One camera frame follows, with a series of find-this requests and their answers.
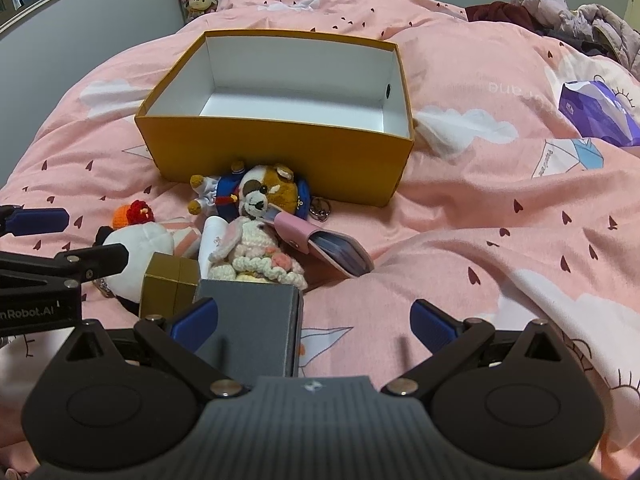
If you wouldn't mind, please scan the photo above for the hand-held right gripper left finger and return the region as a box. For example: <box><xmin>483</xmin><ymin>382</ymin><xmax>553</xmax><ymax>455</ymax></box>
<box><xmin>35</xmin><ymin>297</ymin><xmax>251</xmax><ymax>397</ymax></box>

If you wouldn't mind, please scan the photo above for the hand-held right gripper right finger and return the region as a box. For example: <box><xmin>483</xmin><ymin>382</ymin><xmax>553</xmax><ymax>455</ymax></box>
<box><xmin>382</xmin><ymin>299</ymin><xmax>591</xmax><ymax>396</ymax></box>

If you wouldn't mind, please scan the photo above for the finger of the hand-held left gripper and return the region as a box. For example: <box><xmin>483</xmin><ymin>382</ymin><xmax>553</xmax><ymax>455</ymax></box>
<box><xmin>0</xmin><ymin>204</ymin><xmax>70</xmax><ymax>239</ymax></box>
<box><xmin>0</xmin><ymin>242</ymin><xmax>130</xmax><ymax>293</ymax></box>

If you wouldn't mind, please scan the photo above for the gold box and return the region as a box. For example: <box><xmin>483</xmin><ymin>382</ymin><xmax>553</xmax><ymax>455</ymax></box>
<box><xmin>138</xmin><ymin>252</ymin><xmax>202</xmax><ymax>319</ymax></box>

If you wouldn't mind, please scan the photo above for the grey box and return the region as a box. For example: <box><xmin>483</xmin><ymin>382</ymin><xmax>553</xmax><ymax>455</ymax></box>
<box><xmin>192</xmin><ymin>280</ymin><xmax>305</xmax><ymax>379</ymax></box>

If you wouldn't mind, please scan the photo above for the white cream tube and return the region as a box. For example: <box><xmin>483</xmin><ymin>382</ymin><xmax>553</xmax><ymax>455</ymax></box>
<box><xmin>197</xmin><ymin>216</ymin><xmax>232</xmax><ymax>281</ymax></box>

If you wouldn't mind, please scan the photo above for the pink card holder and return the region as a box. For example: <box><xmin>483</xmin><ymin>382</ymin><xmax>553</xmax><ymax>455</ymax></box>
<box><xmin>272</xmin><ymin>212</ymin><xmax>375</xmax><ymax>279</ymax></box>

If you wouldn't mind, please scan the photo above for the white cardboard box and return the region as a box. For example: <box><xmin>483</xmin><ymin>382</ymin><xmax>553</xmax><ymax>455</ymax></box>
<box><xmin>134</xmin><ymin>29</ymin><xmax>416</xmax><ymax>208</ymax></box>

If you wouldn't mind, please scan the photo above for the white plush toy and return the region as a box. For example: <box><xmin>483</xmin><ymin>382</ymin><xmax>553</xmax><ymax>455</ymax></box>
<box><xmin>92</xmin><ymin>223</ymin><xmax>202</xmax><ymax>317</ymax></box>

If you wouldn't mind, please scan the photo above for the orange red crochet flower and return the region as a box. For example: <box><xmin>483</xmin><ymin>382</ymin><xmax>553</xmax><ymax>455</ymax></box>
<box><xmin>111</xmin><ymin>200</ymin><xmax>156</xmax><ymax>227</ymax></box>

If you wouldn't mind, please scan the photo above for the white crochet bunny doll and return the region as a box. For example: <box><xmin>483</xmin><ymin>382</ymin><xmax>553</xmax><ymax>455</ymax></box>
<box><xmin>207</xmin><ymin>215</ymin><xmax>307</xmax><ymax>291</ymax></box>

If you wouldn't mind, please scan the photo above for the pink printed blanket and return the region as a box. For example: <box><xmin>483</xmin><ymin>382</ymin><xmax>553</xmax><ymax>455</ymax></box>
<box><xmin>0</xmin><ymin>0</ymin><xmax>640</xmax><ymax>480</ymax></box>

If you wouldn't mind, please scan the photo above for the brown dog plush blue uniform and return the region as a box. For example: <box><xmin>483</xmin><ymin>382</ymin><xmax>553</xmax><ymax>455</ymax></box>
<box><xmin>187</xmin><ymin>159</ymin><xmax>313</xmax><ymax>224</ymax></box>

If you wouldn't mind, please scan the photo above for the metal keyring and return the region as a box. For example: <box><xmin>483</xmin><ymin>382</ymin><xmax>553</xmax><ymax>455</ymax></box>
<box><xmin>309</xmin><ymin>197</ymin><xmax>334</xmax><ymax>224</ymax></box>

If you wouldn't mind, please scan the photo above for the beige plush toy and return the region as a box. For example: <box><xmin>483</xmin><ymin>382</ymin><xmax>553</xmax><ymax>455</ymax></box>
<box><xmin>184</xmin><ymin>0</ymin><xmax>219</xmax><ymax>24</ymax></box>

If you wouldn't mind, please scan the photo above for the dark red cloth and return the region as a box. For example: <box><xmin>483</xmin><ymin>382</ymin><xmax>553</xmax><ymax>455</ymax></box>
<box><xmin>465</xmin><ymin>1</ymin><xmax>540</xmax><ymax>30</ymax></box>

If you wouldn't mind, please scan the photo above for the lavender puffer jacket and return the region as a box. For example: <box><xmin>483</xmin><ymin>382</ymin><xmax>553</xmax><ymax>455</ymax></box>
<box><xmin>510</xmin><ymin>0</ymin><xmax>640</xmax><ymax>82</ymax></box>

